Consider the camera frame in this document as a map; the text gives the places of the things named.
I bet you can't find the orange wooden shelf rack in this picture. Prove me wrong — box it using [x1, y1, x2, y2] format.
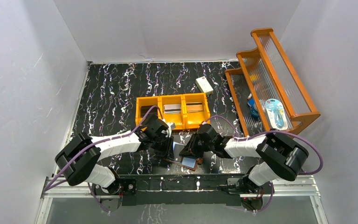
[225, 28, 320, 135]

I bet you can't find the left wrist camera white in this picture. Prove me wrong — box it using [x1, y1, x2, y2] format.
[164, 122, 176, 138]

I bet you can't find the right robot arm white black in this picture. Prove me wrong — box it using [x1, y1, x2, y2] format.
[179, 123, 309, 193]

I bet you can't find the middle orange bin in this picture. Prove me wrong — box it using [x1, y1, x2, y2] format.
[161, 94, 186, 130]

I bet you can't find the left orange bin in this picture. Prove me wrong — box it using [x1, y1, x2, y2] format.
[135, 96, 163, 125]

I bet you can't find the brown leather card holder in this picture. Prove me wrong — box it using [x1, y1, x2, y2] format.
[164, 154, 202, 171]

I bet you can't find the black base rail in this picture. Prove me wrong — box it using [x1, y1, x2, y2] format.
[91, 174, 275, 207]

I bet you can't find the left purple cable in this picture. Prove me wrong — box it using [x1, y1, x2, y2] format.
[43, 105, 164, 194]

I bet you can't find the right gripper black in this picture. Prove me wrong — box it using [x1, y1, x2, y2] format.
[179, 132, 214, 159]

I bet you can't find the white small box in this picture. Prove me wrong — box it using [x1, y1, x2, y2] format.
[195, 76, 213, 96]

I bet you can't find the aluminium frame rail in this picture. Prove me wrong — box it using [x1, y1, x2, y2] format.
[41, 174, 320, 198]

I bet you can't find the black credit card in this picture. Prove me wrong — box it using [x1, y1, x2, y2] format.
[140, 105, 151, 117]

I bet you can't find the card in right bin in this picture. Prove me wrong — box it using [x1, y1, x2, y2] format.
[186, 102, 204, 113]

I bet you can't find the silver card in middle bin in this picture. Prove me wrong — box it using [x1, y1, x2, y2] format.
[163, 104, 181, 114]

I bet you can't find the blue packaged item on shelf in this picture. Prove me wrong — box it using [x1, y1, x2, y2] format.
[265, 98, 288, 130]

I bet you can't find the right orange bin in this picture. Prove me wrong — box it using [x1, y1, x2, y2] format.
[182, 93, 211, 129]

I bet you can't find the orange bin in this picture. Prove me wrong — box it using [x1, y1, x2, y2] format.
[135, 96, 163, 125]
[161, 94, 186, 130]
[182, 93, 211, 129]

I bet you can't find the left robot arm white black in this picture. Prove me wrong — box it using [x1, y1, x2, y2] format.
[55, 114, 176, 194]

